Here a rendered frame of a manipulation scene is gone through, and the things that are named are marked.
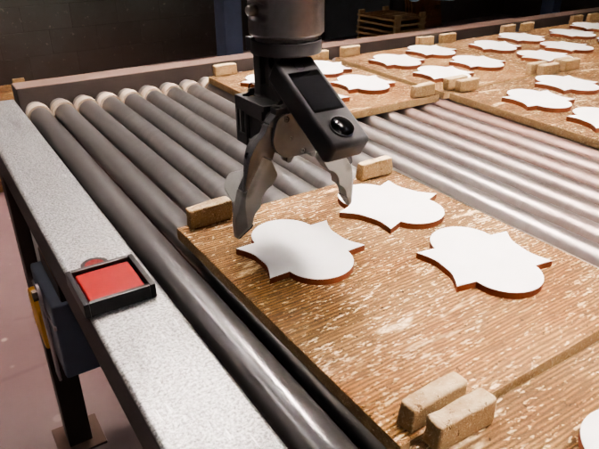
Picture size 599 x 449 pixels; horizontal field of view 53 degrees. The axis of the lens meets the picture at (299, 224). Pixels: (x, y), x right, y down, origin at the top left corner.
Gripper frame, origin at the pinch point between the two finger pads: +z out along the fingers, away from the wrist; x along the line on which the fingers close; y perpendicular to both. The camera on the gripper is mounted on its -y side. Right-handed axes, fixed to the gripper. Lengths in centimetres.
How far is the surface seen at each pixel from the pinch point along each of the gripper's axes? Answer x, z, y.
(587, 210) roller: -41.5, 5.9, -9.7
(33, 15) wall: -70, 38, 498
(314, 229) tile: -3.7, 2.8, 2.4
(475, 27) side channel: -126, 1, 86
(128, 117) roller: -3, 5, 66
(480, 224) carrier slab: -22.6, 3.7, -6.9
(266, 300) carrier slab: 8.1, 3.7, -6.1
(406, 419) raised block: 8.2, 2.7, -26.5
